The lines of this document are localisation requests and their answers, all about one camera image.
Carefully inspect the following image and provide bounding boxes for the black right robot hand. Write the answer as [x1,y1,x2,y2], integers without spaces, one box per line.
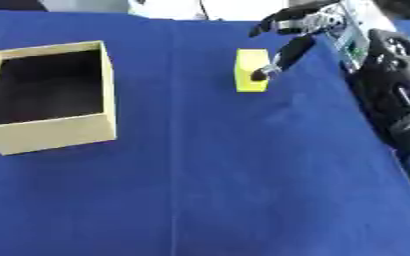
[247,2,345,82]

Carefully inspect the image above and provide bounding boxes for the tan cardboard box black inside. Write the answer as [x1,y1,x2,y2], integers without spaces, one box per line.
[0,40,120,157]

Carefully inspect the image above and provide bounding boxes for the yellow rectangular block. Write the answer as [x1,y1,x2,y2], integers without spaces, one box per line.
[233,48,272,93]

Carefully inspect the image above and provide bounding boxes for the black cable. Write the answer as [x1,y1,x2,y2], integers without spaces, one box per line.
[196,0,212,21]

